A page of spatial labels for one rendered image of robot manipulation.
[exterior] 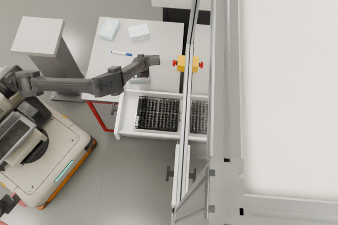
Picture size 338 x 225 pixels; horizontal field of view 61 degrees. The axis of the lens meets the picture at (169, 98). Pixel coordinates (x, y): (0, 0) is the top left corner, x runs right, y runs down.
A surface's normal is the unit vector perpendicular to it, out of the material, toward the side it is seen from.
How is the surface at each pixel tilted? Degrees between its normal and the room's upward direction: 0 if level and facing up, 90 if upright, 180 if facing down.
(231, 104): 0
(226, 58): 0
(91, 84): 47
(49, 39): 0
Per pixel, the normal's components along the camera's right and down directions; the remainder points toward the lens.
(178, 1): -0.08, 0.91
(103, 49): 0.02, -0.40
